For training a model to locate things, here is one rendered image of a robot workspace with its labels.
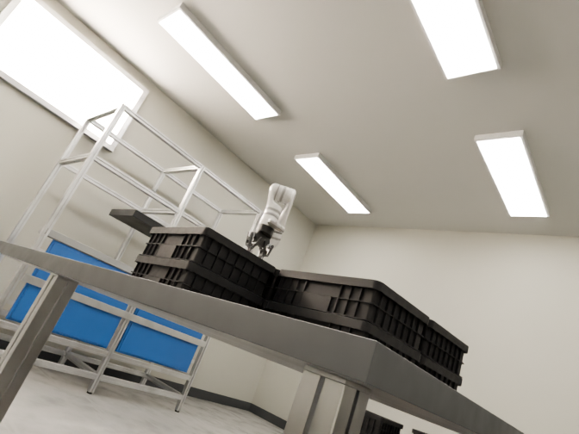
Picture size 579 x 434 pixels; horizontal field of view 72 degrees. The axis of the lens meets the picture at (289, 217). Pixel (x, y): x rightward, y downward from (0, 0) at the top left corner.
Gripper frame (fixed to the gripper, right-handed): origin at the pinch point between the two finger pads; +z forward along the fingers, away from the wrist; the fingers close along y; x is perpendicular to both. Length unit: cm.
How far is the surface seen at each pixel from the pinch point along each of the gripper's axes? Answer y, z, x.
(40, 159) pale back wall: 55, -49, -262
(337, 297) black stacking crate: 12, 13, 59
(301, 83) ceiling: -53, -177, -103
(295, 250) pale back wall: -279, -123, -289
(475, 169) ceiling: -198, -177, -14
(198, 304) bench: 65, 32, 80
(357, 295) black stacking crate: 11, 12, 65
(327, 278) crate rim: 12, 9, 53
